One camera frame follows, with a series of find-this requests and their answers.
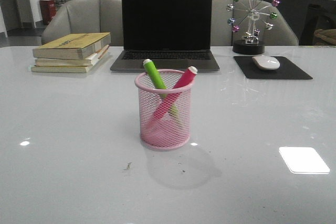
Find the white middle book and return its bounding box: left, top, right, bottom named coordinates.
left=35, top=45, right=109, bottom=67

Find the beige armchair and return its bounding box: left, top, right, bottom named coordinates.
left=41, top=0, right=123, bottom=46
left=211, top=0, right=299, bottom=46

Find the grey laptop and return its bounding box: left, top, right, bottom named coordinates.
left=110, top=0, right=219, bottom=72

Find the beige right armchair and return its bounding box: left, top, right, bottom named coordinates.
left=211, top=0, right=299, bottom=46

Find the yellow book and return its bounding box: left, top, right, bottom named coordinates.
left=33, top=33, right=111, bottom=60
left=30, top=54, right=105, bottom=73

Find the red trash bin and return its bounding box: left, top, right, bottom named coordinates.
left=39, top=0, right=56, bottom=25

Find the ferris wheel desk ornament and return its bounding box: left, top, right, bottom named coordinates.
left=226, top=0, right=281, bottom=55

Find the green marker pen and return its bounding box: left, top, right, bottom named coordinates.
left=143, top=59, right=183, bottom=127

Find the pink marker pen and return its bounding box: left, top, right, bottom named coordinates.
left=145, top=66, right=197, bottom=129

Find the pink mesh pen holder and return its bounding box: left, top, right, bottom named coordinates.
left=135, top=69, right=194, bottom=150

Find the black mouse pad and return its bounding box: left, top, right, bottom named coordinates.
left=234, top=56, right=313, bottom=80

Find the white computer mouse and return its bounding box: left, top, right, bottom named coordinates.
left=252, top=55, right=280, bottom=70

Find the yellow top book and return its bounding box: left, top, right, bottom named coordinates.
left=33, top=33, right=111, bottom=60

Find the yellow bottom book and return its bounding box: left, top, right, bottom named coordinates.
left=30, top=54, right=105, bottom=73

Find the beige left armchair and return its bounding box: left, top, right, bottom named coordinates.
left=41, top=0, right=123, bottom=46

